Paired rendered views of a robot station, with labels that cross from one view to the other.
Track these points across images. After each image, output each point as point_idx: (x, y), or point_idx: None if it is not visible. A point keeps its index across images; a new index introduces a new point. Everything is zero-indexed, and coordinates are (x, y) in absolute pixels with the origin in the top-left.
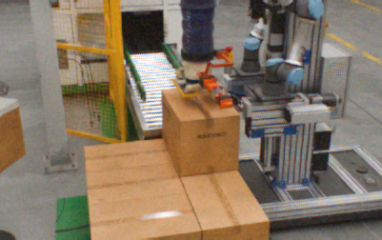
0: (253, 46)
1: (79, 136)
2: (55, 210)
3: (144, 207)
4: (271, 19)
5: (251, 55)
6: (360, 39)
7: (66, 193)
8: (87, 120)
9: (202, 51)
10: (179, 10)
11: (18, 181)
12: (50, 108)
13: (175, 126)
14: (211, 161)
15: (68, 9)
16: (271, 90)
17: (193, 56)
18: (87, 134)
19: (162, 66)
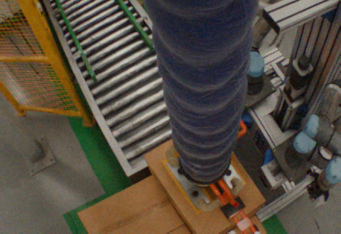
0: (259, 72)
1: (34, 98)
2: (71, 232)
3: None
4: (295, 76)
5: (256, 81)
6: None
7: (65, 205)
8: (31, 64)
9: (218, 176)
10: None
11: (20, 193)
12: (11, 137)
13: (190, 225)
14: (231, 228)
15: None
16: (299, 165)
17: (207, 183)
18: (43, 110)
19: None
